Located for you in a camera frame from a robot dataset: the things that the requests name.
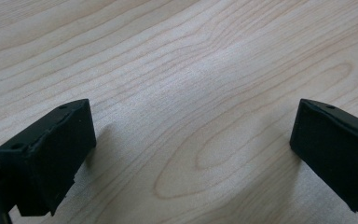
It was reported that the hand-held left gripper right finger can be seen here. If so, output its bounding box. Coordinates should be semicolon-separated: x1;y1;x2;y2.
289;98;358;215

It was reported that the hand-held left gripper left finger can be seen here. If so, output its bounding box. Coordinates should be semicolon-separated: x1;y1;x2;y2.
0;98;97;217

